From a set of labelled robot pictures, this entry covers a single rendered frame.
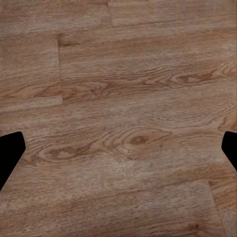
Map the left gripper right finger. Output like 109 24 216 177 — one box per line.
221 131 237 170

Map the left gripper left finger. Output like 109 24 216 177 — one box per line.
0 131 26 191

